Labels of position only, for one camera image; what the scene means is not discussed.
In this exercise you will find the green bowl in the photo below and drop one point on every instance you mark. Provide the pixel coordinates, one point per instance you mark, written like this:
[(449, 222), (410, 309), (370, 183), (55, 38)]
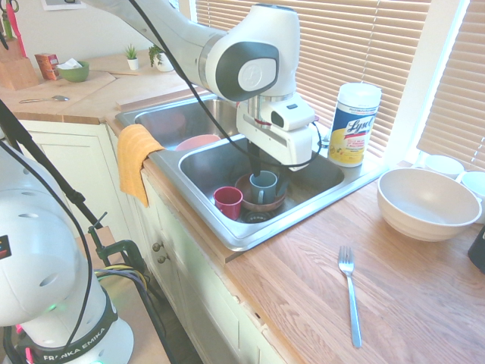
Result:
[(76, 74)]

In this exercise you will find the brown wooden bowl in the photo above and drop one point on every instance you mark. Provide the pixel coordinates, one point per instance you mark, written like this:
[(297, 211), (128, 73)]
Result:
[(261, 208)]

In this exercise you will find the large cream bowl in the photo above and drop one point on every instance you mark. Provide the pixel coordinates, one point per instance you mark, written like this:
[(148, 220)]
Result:
[(417, 223)]

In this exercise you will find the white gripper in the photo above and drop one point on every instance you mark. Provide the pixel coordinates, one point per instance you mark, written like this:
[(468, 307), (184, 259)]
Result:
[(282, 146)]

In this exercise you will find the silver metal fork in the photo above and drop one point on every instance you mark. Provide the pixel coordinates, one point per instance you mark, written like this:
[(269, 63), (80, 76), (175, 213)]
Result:
[(352, 299)]

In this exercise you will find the red cup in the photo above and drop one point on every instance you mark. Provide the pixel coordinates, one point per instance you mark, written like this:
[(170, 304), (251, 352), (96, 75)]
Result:
[(228, 203)]

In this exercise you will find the trailing plant in white pot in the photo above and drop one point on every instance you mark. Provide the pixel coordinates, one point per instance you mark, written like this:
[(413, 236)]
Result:
[(161, 62)]

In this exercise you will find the black sink drain strainer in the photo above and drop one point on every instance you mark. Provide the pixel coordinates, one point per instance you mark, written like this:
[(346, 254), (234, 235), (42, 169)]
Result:
[(257, 217)]

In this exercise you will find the silver metal spoon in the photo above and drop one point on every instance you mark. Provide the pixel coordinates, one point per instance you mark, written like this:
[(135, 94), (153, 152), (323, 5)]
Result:
[(58, 98)]

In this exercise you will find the narrow wooden window blind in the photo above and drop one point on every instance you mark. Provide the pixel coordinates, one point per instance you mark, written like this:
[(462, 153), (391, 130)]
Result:
[(458, 95)]

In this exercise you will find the stainless steel double sink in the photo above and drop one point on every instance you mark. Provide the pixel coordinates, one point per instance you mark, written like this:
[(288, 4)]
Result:
[(212, 223)]

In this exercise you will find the Lysol wipes canister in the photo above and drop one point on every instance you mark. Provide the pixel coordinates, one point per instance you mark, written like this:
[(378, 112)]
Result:
[(352, 125)]

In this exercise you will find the black tripod pole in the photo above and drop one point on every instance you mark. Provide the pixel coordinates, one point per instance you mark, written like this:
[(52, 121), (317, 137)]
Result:
[(38, 155)]

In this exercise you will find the green metal clamp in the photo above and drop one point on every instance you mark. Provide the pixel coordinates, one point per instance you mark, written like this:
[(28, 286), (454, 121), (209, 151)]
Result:
[(129, 250)]

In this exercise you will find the white kitchen cabinet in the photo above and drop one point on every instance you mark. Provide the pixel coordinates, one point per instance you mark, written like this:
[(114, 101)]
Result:
[(204, 303)]

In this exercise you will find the pink plate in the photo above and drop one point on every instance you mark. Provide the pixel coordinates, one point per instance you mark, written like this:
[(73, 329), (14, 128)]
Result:
[(195, 143)]

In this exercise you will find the wooden knife block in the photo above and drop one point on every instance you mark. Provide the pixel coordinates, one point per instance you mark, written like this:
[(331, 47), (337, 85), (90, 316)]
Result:
[(17, 72)]

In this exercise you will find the small white bowl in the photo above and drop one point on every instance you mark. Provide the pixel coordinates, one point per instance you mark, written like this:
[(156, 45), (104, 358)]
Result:
[(475, 184), (443, 165)]

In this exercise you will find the white crumpled tissue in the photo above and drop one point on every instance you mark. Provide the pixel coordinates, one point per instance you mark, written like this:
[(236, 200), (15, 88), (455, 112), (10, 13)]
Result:
[(68, 64)]

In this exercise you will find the orange cardboard box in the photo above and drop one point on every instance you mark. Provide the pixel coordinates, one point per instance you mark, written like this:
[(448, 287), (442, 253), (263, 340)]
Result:
[(46, 66)]

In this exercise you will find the brass cabinet knob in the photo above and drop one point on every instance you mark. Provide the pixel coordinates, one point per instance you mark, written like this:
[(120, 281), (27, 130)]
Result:
[(162, 259), (156, 246)]

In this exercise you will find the small plant in white pot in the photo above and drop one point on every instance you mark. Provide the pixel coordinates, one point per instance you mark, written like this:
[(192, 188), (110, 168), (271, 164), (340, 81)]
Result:
[(132, 60)]

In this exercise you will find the wide wooden window blind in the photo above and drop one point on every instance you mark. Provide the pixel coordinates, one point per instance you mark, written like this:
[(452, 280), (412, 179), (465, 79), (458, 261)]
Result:
[(360, 45)]

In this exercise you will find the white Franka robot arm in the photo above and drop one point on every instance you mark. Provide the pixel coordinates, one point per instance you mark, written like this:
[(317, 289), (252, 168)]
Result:
[(189, 41)]

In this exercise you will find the grey mug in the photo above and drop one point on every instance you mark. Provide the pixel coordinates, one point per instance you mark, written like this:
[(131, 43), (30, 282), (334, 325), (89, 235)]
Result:
[(267, 191)]

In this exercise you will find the orange dish towel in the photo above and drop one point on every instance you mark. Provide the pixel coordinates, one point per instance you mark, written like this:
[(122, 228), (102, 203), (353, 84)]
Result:
[(132, 159)]

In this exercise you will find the black appliance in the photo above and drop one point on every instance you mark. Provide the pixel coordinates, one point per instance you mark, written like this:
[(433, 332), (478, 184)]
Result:
[(478, 250)]

